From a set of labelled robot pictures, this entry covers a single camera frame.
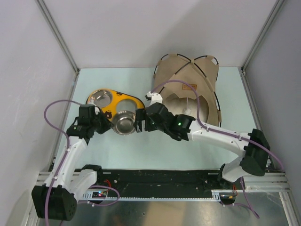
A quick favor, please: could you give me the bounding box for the stainless steel pet bowl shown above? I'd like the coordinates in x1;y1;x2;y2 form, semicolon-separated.
111;111;135;135

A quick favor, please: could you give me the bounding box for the yellow pet bowl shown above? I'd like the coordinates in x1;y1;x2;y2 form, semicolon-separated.
86;88;145;121

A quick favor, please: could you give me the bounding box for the cream plush cushion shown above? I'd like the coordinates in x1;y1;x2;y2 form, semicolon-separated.
163;96;209;122

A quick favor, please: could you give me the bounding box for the black tent pole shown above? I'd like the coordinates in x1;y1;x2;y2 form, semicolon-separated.
154;54;222;123
154;54;219;99

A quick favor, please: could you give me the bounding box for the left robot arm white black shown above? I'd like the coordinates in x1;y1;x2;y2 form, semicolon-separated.
32;104;113;221

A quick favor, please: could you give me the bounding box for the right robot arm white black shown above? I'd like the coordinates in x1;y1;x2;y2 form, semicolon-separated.
134;103;270;189

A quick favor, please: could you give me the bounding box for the white pompom toy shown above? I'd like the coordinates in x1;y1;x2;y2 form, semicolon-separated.
183;98;191;115

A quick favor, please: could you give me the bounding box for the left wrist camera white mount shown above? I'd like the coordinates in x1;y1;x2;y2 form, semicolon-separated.
88;99;101;115

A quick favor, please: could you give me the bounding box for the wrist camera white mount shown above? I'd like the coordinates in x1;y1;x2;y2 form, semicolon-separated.
88;99;101;115
145;91;163;105

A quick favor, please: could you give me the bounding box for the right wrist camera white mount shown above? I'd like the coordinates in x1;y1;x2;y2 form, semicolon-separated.
145;91;163;105

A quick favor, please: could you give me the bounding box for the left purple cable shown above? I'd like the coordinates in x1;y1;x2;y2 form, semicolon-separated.
44;100;120;226

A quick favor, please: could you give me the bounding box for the purple cable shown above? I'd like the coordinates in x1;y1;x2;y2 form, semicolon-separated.
44;100;120;226
150;79;285;218

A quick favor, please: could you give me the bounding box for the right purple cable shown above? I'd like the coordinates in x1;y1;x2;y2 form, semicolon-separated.
150;79;285;218

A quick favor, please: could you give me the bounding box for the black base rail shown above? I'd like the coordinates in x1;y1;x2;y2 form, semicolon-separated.
77;168;246;199

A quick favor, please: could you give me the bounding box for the white slotted cable duct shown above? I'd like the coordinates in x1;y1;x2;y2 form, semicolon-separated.
80;190;236;202

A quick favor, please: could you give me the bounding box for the left aluminium frame post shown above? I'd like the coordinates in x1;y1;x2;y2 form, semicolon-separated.
35;0;79;74

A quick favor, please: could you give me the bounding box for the aluminium frame post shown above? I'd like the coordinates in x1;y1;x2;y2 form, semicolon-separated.
241;0;286;76
35;0;79;74

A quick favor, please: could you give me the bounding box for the right aluminium frame post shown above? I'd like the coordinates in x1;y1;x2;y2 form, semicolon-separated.
241;0;286;76

